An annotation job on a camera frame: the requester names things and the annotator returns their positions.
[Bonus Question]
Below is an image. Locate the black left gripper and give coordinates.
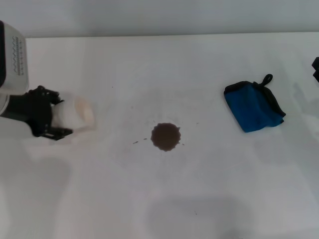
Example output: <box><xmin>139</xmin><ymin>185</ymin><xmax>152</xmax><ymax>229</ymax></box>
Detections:
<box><xmin>4</xmin><ymin>85</ymin><xmax>74</xmax><ymax>142</ymax></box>

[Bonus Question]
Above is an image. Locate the white paper cup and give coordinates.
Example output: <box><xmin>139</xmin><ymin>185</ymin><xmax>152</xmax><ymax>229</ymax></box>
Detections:
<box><xmin>51</xmin><ymin>94</ymin><xmax>97</xmax><ymax>132</ymax></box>

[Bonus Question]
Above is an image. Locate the blue rag with black trim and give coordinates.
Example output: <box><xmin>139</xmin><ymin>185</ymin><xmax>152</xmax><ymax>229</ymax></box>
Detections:
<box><xmin>223</xmin><ymin>73</ymin><xmax>287</xmax><ymax>133</ymax></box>

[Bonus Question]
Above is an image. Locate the dark brown liquid puddle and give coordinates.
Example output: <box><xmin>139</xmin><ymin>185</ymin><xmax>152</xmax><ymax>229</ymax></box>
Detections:
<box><xmin>151</xmin><ymin>122</ymin><xmax>182</xmax><ymax>153</ymax></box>

